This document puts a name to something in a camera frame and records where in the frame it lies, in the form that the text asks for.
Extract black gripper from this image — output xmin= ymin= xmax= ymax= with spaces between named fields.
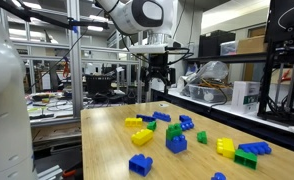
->
xmin=143 ymin=53 xmax=172 ymax=96

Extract yellow three-stud lego brick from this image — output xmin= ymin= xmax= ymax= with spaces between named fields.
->
xmin=215 ymin=137 xmax=236 ymax=160
xmin=124 ymin=117 xmax=144 ymax=128
xmin=130 ymin=128 xmax=154 ymax=147

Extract long blue lego brick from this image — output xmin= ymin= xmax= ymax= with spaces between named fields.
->
xmin=237 ymin=141 xmax=273 ymax=156
xmin=136 ymin=114 xmax=157 ymax=123
xmin=152 ymin=111 xmax=172 ymax=123
xmin=210 ymin=171 xmax=227 ymax=180
xmin=180 ymin=120 xmax=195 ymax=132

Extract small green lego brick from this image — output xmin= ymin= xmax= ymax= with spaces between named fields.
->
xmin=196 ymin=130 xmax=208 ymax=145
xmin=146 ymin=120 xmax=158 ymax=132

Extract short blue lego brick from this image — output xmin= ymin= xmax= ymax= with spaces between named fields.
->
xmin=178 ymin=114 xmax=192 ymax=122
xmin=128 ymin=153 xmax=154 ymax=178
xmin=165 ymin=134 xmax=188 ymax=155

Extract clear plastic bin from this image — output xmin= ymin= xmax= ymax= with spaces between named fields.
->
xmin=187 ymin=83 xmax=235 ymax=105

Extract clear plastic bag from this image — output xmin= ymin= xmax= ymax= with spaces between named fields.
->
xmin=179 ymin=60 xmax=230 ymax=93

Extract black mesh basket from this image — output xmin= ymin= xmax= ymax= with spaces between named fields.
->
xmin=84 ymin=73 xmax=114 ymax=96

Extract white side table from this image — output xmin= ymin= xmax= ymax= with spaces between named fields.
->
xmin=150 ymin=87 xmax=294 ymax=136

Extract black case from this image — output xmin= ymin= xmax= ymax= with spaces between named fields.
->
xmin=198 ymin=29 xmax=237 ymax=58

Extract clear storage container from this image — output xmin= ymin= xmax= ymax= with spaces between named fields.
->
xmin=219 ymin=40 xmax=238 ymax=56

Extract white cardboard box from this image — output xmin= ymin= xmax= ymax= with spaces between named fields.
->
xmin=231 ymin=80 xmax=261 ymax=115

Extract cluttered background workbench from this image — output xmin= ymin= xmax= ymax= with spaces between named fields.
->
xmin=25 ymin=89 xmax=138 ymax=129

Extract red tool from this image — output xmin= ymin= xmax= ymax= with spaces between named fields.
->
xmin=280 ymin=69 xmax=293 ymax=83

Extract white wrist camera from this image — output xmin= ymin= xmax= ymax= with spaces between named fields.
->
xmin=128 ymin=44 xmax=169 ymax=55

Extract yellow cables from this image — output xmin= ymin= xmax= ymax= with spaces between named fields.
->
xmin=200 ymin=78 xmax=233 ymax=90

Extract black table cable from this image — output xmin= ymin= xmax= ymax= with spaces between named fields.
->
xmin=206 ymin=79 xmax=230 ymax=109

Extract black wall shelf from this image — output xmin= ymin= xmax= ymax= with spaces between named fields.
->
xmin=183 ymin=52 xmax=270 ymax=65

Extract aluminium frame structure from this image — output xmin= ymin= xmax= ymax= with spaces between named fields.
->
xmin=6 ymin=0 xmax=155 ymax=118

